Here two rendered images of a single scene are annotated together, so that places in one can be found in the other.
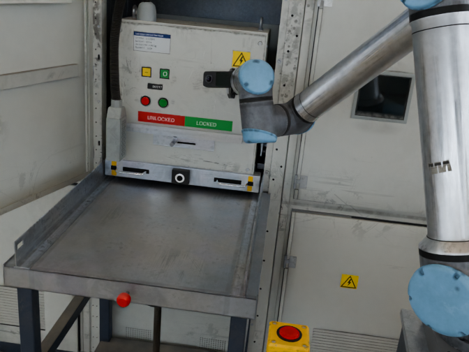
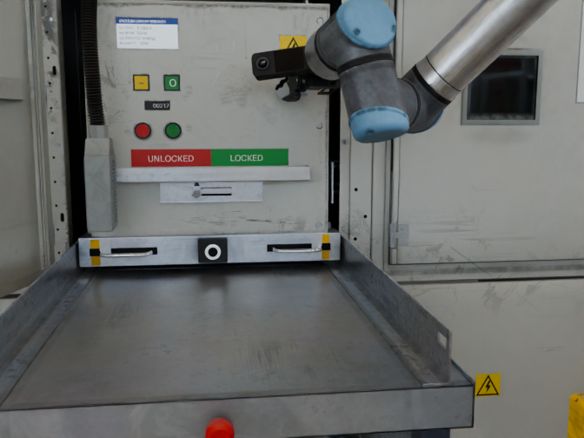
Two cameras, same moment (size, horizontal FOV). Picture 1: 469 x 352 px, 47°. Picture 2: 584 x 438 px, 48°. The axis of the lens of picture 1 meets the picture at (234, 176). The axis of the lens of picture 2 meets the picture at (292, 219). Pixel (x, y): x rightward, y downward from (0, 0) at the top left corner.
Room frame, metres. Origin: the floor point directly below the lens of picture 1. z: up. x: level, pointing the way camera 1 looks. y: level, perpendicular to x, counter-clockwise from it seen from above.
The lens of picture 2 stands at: (0.38, 0.29, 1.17)
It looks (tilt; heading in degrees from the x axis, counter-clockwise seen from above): 9 degrees down; 348
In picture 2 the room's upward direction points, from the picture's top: straight up
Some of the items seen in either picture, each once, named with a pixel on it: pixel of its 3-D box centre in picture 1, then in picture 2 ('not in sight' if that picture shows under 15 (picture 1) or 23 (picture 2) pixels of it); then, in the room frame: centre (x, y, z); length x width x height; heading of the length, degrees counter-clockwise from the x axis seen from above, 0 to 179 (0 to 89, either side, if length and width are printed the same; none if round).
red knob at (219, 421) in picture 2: (124, 297); (219, 429); (1.08, 0.23, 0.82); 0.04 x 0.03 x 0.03; 176
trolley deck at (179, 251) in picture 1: (160, 231); (215, 328); (1.44, 0.20, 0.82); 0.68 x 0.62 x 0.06; 176
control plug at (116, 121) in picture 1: (116, 132); (101, 183); (1.68, 0.40, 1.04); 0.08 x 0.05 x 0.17; 175
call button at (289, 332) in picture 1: (289, 334); not in sight; (0.88, -0.13, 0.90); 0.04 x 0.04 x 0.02
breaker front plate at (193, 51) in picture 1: (185, 102); (210, 126); (1.74, 0.18, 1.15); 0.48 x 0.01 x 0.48; 85
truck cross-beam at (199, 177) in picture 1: (182, 173); (212, 247); (1.75, 0.18, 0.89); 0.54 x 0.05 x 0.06; 85
